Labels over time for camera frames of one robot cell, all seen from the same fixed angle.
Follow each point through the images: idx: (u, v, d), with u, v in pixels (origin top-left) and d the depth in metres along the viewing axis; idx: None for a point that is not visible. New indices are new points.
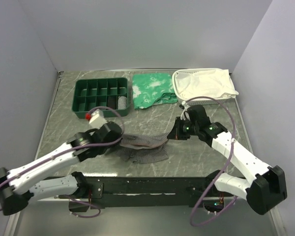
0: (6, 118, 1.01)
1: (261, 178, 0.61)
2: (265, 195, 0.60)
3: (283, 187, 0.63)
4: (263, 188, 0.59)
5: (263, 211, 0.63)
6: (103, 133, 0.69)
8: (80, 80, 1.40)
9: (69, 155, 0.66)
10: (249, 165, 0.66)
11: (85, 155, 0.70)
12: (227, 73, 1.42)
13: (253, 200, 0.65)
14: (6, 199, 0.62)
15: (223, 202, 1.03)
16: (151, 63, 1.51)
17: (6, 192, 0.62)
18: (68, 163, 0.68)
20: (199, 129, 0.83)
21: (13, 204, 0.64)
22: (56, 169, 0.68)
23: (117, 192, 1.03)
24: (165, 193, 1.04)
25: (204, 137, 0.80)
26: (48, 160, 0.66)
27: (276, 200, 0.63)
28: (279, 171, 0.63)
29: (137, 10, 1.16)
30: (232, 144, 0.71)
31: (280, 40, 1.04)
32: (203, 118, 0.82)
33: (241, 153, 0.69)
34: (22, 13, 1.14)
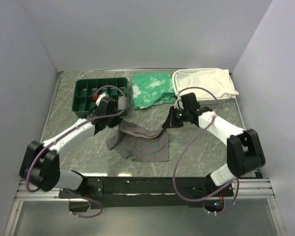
0: (6, 118, 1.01)
1: (234, 136, 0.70)
2: (239, 152, 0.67)
3: (259, 149, 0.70)
4: (235, 143, 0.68)
5: (241, 172, 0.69)
6: (103, 108, 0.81)
8: (80, 80, 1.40)
9: (89, 124, 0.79)
10: (225, 130, 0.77)
11: (98, 127, 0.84)
12: (227, 73, 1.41)
13: (232, 162, 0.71)
14: (52, 160, 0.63)
15: (222, 202, 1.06)
16: (151, 63, 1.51)
17: (49, 154, 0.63)
18: (87, 132, 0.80)
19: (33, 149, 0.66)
20: (189, 112, 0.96)
21: (52, 171, 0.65)
22: (78, 139, 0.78)
23: (117, 192, 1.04)
24: (165, 193, 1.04)
25: (192, 118, 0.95)
26: (75, 129, 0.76)
27: (253, 161, 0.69)
28: (252, 132, 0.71)
29: (137, 10, 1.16)
30: (214, 117, 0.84)
31: (280, 39, 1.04)
32: (193, 103, 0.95)
33: (220, 123, 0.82)
34: (22, 13, 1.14)
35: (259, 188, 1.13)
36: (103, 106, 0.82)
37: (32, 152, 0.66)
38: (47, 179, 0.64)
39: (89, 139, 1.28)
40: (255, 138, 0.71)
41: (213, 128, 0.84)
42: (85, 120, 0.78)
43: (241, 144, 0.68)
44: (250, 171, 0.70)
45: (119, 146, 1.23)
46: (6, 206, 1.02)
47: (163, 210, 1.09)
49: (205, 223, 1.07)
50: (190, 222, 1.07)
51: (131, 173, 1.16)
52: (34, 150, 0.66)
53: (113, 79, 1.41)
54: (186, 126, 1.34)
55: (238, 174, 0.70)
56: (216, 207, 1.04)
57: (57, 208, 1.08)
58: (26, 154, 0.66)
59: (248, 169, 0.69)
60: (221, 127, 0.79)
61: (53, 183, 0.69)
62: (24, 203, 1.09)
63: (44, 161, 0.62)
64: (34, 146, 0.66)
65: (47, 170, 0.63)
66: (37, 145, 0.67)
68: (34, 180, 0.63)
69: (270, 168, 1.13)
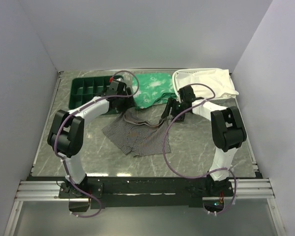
0: (6, 118, 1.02)
1: (216, 110, 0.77)
2: (220, 123, 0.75)
3: (241, 123, 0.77)
4: (216, 115, 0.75)
5: (224, 144, 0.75)
6: (115, 89, 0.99)
8: (76, 79, 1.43)
9: (103, 100, 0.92)
10: (211, 108, 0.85)
11: (111, 104, 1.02)
12: (228, 73, 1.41)
13: (216, 135, 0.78)
14: (79, 125, 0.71)
15: (222, 202, 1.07)
16: (152, 63, 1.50)
17: (76, 120, 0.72)
18: (102, 107, 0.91)
19: (60, 116, 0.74)
20: (185, 101, 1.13)
21: (78, 137, 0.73)
22: (96, 113, 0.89)
23: (118, 192, 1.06)
24: (165, 193, 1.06)
25: (187, 106, 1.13)
26: (93, 103, 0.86)
27: (235, 133, 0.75)
28: (234, 108, 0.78)
29: (136, 10, 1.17)
30: (203, 100, 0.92)
31: (280, 39, 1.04)
32: (190, 94, 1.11)
33: (208, 104, 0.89)
34: (22, 13, 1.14)
35: (259, 188, 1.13)
36: (113, 87, 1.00)
37: (60, 119, 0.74)
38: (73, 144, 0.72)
39: (88, 139, 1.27)
40: (237, 113, 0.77)
41: (201, 109, 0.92)
42: (100, 97, 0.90)
43: (222, 117, 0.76)
44: (233, 143, 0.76)
45: (121, 141, 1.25)
46: (6, 206, 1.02)
47: (163, 210, 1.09)
49: (205, 223, 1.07)
50: (190, 222, 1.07)
51: (131, 173, 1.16)
52: (62, 117, 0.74)
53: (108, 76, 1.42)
54: (186, 126, 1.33)
55: (221, 146, 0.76)
56: (216, 207, 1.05)
57: (57, 208, 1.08)
58: (54, 120, 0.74)
59: (230, 140, 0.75)
60: (208, 106, 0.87)
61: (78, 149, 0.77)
62: (24, 203, 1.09)
63: (73, 125, 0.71)
64: (61, 114, 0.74)
65: (74, 134, 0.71)
66: (64, 113, 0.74)
68: (62, 144, 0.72)
69: (270, 169, 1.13)
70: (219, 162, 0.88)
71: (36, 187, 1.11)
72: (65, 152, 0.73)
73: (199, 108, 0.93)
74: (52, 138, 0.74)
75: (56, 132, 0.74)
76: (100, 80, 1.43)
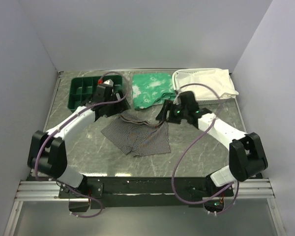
0: (7, 118, 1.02)
1: (237, 141, 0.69)
2: (242, 158, 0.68)
3: (262, 153, 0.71)
4: (238, 150, 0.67)
5: (244, 177, 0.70)
6: (101, 94, 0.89)
8: (75, 79, 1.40)
9: (88, 110, 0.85)
10: (227, 133, 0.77)
11: (98, 113, 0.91)
12: (227, 73, 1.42)
13: (234, 166, 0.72)
14: (59, 147, 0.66)
15: (222, 202, 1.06)
16: (152, 63, 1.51)
17: (55, 142, 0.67)
18: (87, 118, 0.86)
19: (38, 138, 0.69)
20: (188, 113, 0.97)
21: (60, 158, 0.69)
22: (80, 126, 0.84)
23: (117, 192, 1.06)
24: (165, 193, 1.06)
25: (192, 120, 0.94)
26: (76, 116, 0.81)
27: (255, 165, 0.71)
28: (254, 136, 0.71)
29: (136, 11, 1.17)
30: (215, 120, 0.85)
31: (280, 40, 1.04)
32: (192, 103, 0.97)
33: (220, 126, 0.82)
34: (22, 14, 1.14)
35: (259, 188, 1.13)
36: (99, 93, 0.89)
37: (39, 141, 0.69)
38: (55, 167, 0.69)
39: (88, 139, 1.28)
40: (258, 142, 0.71)
41: (213, 131, 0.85)
42: (84, 107, 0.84)
43: (244, 150, 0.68)
44: (252, 174, 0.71)
45: (121, 142, 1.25)
46: (6, 206, 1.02)
47: (164, 210, 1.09)
49: (205, 223, 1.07)
50: (190, 223, 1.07)
51: (131, 173, 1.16)
52: (40, 139, 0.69)
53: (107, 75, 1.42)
54: (186, 126, 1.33)
55: (240, 178, 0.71)
56: (216, 207, 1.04)
57: (57, 208, 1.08)
58: (32, 143, 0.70)
59: (250, 173, 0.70)
60: (222, 130, 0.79)
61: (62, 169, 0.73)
62: (24, 203, 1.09)
63: (52, 148, 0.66)
64: (39, 136, 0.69)
65: (54, 157, 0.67)
66: (42, 134, 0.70)
68: (43, 168, 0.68)
69: (270, 168, 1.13)
70: (228, 178, 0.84)
71: (36, 187, 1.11)
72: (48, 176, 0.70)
73: (211, 131, 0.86)
74: (31, 163, 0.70)
75: (35, 157, 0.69)
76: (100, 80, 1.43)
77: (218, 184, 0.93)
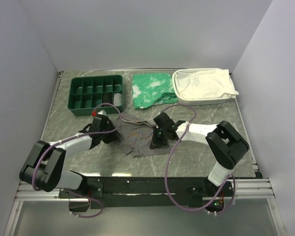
0: (6, 118, 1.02)
1: (212, 132, 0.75)
2: (221, 144, 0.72)
3: (238, 135, 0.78)
4: (214, 138, 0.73)
5: (232, 163, 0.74)
6: (97, 125, 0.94)
8: (76, 79, 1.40)
9: (87, 136, 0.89)
10: (201, 132, 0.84)
11: (94, 142, 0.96)
12: (228, 73, 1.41)
13: (220, 157, 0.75)
14: (60, 157, 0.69)
15: (222, 202, 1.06)
16: (152, 63, 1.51)
17: (57, 151, 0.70)
18: (84, 143, 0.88)
19: (39, 147, 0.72)
20: (166, 130, 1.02)
21: (57, 170, 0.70)
22: (77, 148, 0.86)
23: (117, 193, 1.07)
24: (165, 193, 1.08)
25: (172, 135, 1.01)
26: (76, 137, 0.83)
27: (236, 148, 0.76)
28: (223, 123, 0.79)
29: (136, 11, 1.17)
30: (188, 125, 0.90)
31: (280, 41, 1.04)
32: (167, 121, 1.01)
33: (194, 128, 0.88)
34: (23, 14, 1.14)
35: (259, 187, 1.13)
36: (95, 123, 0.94)
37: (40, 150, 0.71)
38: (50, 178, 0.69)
39: None
40: (230, 127, 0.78)
41: (190, 135, 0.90)
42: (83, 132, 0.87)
43: (220, 137, 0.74)
44: (239, 158, 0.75)
45: (120, 143, 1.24)
46: (6, 206, 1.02)
47: (164, 210, 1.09)
49: (205, 223, 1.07)
50: (190, 223, 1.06)
51: (131, 173, 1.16)
52: (41, 148, 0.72)
53: (107, 75, 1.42)
54: None
55: (230, 165, 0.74)
56: (217, 207, 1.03)
57: (57, 208, 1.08)
58: (32, 151, 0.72)
59: (236, 157, 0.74)
60: (197, 130, 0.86)
61: (54, 184, 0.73)
62: (24, 203, 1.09)
63: (52, 157, 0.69)
64: (41, 145, 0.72)
65: (53, 166, 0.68)
66: (44, 144, 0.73)
68: (38, 177, 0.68)
69: (270, 168, 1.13)
70: (222, 172, 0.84)
71: None
72: (41, 187, 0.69)
73: (187, 135, 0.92)
74: (26, 172, 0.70)
75: (31, 165, 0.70)
76: (100, 80, 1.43)
77: (218, 184, 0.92)
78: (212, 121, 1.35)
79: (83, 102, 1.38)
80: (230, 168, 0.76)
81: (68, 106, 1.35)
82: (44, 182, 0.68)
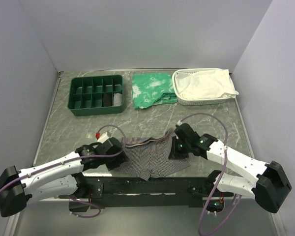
0: (6, 118, 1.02)
1: (264, 179, 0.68)
2: (272, 194, 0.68)
3: (285, 180, 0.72)
4: (268, 187, 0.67)
5: (274, 209, 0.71)
6: (105, 148, 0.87)
8: (76, 79, 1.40)
9: (77, 162, 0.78)
10: (247, 168, 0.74)
11: (89, 164, 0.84)
12: (228, 73, 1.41)
13: (263, 200, 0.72)
14: (15, 198, 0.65)
15: (222, 203, 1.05)
16: (152, 63, 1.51)
17: (15, 190, 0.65)
18: (73, 169, 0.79)
19: (7, 175, 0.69)
20: (191, 146, 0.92)
21: (14, 205, 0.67)
22: (61, 175, 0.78)
23: (117, 192, 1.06)
24: (165, 193, 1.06)
25: (198, 151, 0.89)
26: (60, 164, 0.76)
27: (282, 193, 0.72)
28: (276, 166, 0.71)
29: (136, 11, 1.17)
30: (225, 152, 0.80)
31: (280, 41, 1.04)
32: (191, 135, 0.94)
33: (235, 158, 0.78)
34: (22, 14, 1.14)
35: None
36: (104, 145, 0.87)
37: (6, 178, 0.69)
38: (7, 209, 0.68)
39: (88, 139, 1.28)
40: (280, 171, 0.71)
41: (229, 163, 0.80)
42: (71, 159, 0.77)
43: (272, 186, 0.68)
44: (282, 202, 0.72)
45: (136, 169, 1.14)
46: None
47: (164, 210, 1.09)
49: (205, 223, 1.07)
50: (190, 223, 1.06)
51: (129, 174, 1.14)
52: (9, 177, 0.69)
53: (107, 75, 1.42)
54: None
55: (271, 209, 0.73)
56: (216, 207, 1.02)
57: (57, 208, 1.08)
58: (3, 174, 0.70)
59: (280, 203, 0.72)
60: (241, 163, 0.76)
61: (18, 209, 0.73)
62: None
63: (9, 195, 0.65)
64: (9, 174, 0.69)
65: (8, 204, 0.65)
66: (12, 173, 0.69)
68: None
69: None
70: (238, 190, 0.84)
71: None
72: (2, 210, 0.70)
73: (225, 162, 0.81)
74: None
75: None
76: (100, 80, 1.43)
77: (221, 190, 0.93)
78: (212, 121, 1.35)
79: (83, 102, 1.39)
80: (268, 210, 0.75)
81: (68, 106, 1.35)
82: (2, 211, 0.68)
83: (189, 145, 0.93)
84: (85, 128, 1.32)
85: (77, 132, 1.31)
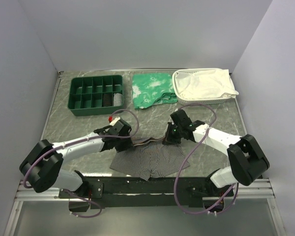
0: (6, 118, 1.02)
1: (233, 146, 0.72)
2: (241, 160, 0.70)
3: (261, 153, 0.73)
4: (236, 152, 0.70)
5: (248, 181, 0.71)
6: (118, 129, 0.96)
8: (75, 78, 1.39)
9: (99, 139, 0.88)
10: (222, 140, 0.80)
11: (106, 145, 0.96)
12: (228, 73, 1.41)
13: (237, 171, 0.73)
14: (55, 164, 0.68)
15: (222, 203, 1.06)
16: (152, 63, 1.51)
17: (53, 158, 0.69)
18: (94, 147, 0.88)
19: (42, 147, 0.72)
20: (182, 129, 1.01)
21: (50, 175, 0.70)
22: (86, 150, 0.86)
23: (118, 192, 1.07)
24: (165, 193, 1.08)
25: (187, 134, 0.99)
26: (86, 140, 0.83)
27: (257, 165, 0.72)
28: (249, 137, 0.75)
29: (136, 12, 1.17)
30: (208, 130, 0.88)
31: (280, 41, 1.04)
32: (184, 119, 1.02)
33: (214, 134, 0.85)
34: (22, 14, 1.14)
35: (259, 188, 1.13)
36: (116, 127, 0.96)
37: (41, 149, 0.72)
38: (43, 180, 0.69)
39: None
40: (254, 142, 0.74)
41: (208, 139, 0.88)
42: (95, 135, 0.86)
43: (242, 153, 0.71)
44: (257, 176, 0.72)
45: (137, 169, 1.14)
46: (6, 206, 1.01)
47: (164, 210, 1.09)
49: (204, 223, 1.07)
50: (190, 223, 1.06)
51: (131, 173, 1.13)
52: (43, 149, 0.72)
53: (107, 75, 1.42)
54: None
55: (246, 182, 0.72)
56: (217, 207, 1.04)
57: (57, 208, 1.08)
58: (35, 148, 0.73)
59: (254, 176, 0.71)
60: (218, 137, 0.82)
61: (47, 187, 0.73)
62: (24, 203, 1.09)
63: (48, 162, 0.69)
64: (43, 145, 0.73)
65: (46, 171, 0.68)
66: (46, 144, 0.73)
68: (30, 178, 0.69)
69: (270, 168, 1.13)
70: (229, 179, 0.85)
71: None
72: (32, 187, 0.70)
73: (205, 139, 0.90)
74: (24, 167, 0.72)
75: (30, 162, 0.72)
76: (100, 80, 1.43)
77: (219, 185, 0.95)
78: (212, 121, 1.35)
79: (83, 102, 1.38)
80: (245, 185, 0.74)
81: (68, 106, 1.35)
82: (36, 183, 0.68)
83: (180, 128, 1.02)
84: (85, 127, 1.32)
85: (77, 132, 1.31)
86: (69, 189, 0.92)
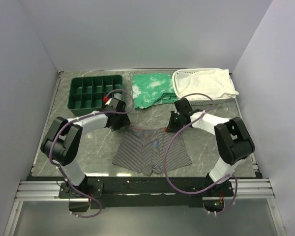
0: (6, 118, 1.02)
1: (221, 124, 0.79)
2: (225, 136, 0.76)
3: (247, 134, 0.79)
4: (221, 129, 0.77)
5: (231, 158, 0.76)
6: (114, 105, 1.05)
8: (75, 79, 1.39)
9: (103, 115, 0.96)
10: (213, 122, 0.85)
11: (109, 122, 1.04)
12: (228, 73, 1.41)
13: (222, 149, 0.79)
14: (77, 132, 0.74)
15: (222, 202, 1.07)
16: (152, 63, 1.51)
17: (74, 127, 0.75)
18: (98, 123, 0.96)
19: (58, 123, 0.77)
20: (182, 115, 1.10)
21: (73, 145, 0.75)
22: (94, 126, 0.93)
23: (117, 192, 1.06)
24: (165, 193, 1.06)
25: (186, 120, 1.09)
26: (93, 115, 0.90)
27: (242, 145, 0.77)
28: (237, 119, 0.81)
29: (136, 11, 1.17)
30: (202, 113, 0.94)
31: (280, 41, 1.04)
32: (185, 106, 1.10)
33: (208, 117, 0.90)
34: (23, 14, 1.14)
35: (259, 188, 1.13)
36: (112, 104, 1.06)
37: (58, 125, 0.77)
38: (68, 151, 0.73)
39: (88, 139, 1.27)
40: (241, 125, 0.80)
41: (201, 122, 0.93)
42: (100, 111, 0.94)
43: (227, 131, 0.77)
44: (241, 155, 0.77)
45: (139, 164, 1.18)
46: (6, 206, 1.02)
47: (164, 210, 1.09)
49: (204, 222, 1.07)
50: (190, 223, 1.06)
51: (131, 173, 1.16)
52: (60, 124, 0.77)
53: (107, 75, 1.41)
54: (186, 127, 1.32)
55: (229, 160, 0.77)
56: (216, 207, 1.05)
57: (57, 208, 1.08)
58: (51, 126, 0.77)
59: (238, 154, 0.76)
60: (209, 120, 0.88)
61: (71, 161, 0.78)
62: (24, 203, 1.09)
63: (71, 132, 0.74)
64: (59, 121, 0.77)
65: (72, 140, 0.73)
66: (62, 120, 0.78)
68: (56, 151, 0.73)
69: (270, 168, 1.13)
70: (223, 170, 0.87)
71: (36, 188, 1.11)
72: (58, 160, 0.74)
73: (199, 122, 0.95)
74: (45, 145, 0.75)
75: (50, 139, 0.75)
76: (99, 79, 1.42)
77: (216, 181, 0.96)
78: None
79: (82, 102, 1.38)
80: (230, 163, 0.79)
81: (68, 107, 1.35)
82: (64, 153, 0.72)
83: (180, 114, 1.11)
84: None
85: None
86: (70, 183, 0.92)
